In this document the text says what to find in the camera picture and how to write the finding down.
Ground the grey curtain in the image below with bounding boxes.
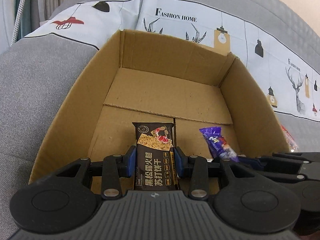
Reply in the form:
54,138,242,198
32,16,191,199
1,0,63,53

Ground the brown cardboard box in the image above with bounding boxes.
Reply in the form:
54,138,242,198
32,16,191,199
29,30,289,182

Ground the black cracker packet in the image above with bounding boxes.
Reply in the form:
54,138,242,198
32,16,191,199
133,122,178,191

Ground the clear candy bag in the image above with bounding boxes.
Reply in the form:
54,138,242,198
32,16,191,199
281,125,298,152

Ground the purple candy wrapper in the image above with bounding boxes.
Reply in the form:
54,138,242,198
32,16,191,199
199,126,239,163

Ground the white printed sofa cover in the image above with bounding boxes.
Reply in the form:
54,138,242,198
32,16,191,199
30,0,319,121

